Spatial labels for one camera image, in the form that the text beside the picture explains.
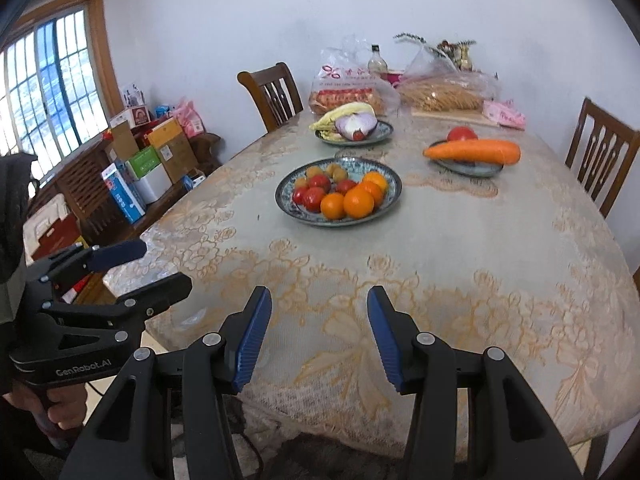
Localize cherry tomato on onion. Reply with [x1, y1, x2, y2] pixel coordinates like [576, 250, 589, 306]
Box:
[352, 130, 366, 141]

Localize wooden chair right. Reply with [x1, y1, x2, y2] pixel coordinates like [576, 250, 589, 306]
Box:
[565, 96, 639, 218]

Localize red white small box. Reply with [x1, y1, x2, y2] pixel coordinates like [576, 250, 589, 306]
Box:
[108, 105, 151, 129]

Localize large orange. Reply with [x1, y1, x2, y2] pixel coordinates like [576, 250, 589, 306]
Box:
[343, 186, 375, 219]

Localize large orange carrot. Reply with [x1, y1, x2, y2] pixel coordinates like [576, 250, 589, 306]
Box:
[423, 139, 521, 166]

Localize small red tomato left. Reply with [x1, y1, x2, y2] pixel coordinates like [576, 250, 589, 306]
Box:
[292, 186, 308, 206]

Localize plate with vegetables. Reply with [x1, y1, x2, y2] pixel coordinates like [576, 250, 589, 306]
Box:
[314, 120, 394, 148]

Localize red tomato back right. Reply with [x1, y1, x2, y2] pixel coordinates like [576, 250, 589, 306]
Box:
[335, 179, 358, 195]

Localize large blue patterned plate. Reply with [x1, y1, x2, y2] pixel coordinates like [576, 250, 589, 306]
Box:
[276, 157, 402, 228]

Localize clear bag of noodles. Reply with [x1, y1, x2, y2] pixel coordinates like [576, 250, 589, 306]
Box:
[396, 44, 501, 112]

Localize white red snack bag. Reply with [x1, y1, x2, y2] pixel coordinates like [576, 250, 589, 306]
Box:
[308, 35, 400, 116]

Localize purple onion half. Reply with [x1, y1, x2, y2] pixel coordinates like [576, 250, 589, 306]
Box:
[334, 112, 378, 141]

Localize green white box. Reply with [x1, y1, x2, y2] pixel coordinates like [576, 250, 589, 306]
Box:
[126, 146, 160, 180]

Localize blue white box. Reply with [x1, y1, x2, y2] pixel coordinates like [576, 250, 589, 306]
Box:
[101, 159, 145, 224]

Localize wooden chair left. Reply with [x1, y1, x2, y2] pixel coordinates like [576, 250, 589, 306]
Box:
[236, 62, 304, 133]

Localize window with wooden frame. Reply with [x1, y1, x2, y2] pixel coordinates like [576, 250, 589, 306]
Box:
[1, 0, 124, 180]

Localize pink plastic bag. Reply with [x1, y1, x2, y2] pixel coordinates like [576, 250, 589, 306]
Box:
[171, 100, 206, 139]

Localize red tomato beside carrot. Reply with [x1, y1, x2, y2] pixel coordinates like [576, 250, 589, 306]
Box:
[447, 126, 478, 142]

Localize brown cardboard box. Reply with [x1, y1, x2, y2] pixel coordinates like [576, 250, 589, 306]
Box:
[148, 118, 198, 184]

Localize small plate under carrot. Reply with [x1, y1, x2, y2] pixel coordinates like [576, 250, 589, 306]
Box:
[423, 140, 504, 179]

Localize person's left hand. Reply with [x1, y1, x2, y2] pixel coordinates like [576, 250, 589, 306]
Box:
[2, 382, 88, 430]

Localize floral lace tablecloth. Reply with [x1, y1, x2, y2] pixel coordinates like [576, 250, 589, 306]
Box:
[105, 114, 639, 456]

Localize wooden side cabinet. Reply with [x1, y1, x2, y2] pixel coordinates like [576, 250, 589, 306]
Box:
[29, 131, 224, 306]

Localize wooden chair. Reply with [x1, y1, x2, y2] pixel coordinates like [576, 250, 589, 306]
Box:
[236, 62, 304, 133]
[565, 96, 639, 218]

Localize pink package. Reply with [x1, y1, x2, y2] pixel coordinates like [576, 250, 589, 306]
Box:
[482, 101, 526, 130]

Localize wooden cutting board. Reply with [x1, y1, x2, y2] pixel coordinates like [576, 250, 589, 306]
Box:
[411, 108, 498, 127]

